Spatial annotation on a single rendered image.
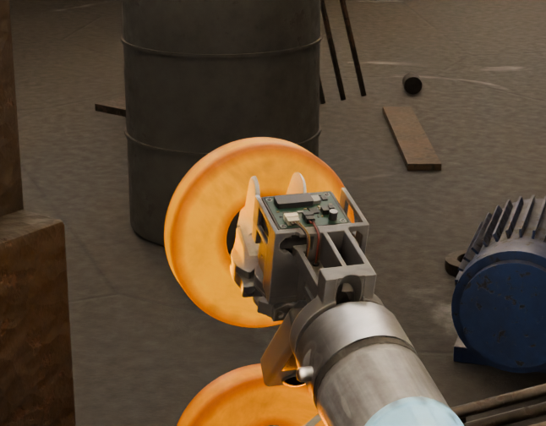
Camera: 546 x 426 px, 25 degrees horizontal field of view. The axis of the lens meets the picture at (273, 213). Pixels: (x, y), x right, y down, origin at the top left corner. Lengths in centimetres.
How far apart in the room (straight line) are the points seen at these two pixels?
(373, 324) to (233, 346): 218
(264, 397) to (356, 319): 26
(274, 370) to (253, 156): 17
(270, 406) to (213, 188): 20
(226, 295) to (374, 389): 28
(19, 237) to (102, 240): 256
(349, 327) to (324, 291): 3
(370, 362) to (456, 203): 327
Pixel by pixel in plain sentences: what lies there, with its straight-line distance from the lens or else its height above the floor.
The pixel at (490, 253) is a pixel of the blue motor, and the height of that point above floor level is 32.
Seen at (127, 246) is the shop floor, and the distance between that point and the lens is 364.
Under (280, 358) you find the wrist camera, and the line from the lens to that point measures 91.
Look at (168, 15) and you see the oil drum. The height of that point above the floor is 68.
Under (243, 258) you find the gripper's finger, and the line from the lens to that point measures 94.
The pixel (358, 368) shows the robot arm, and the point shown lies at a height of 91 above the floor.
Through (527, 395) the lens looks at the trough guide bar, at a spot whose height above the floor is 71.
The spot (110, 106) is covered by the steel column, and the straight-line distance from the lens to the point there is 518.
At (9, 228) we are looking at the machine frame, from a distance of 116.
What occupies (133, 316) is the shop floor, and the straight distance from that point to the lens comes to 315.
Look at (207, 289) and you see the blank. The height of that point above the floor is 87.
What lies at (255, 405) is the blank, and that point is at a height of 76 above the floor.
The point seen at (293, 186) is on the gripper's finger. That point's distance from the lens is 97.
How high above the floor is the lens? 125
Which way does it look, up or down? 19 degrees down
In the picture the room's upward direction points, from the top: straight up
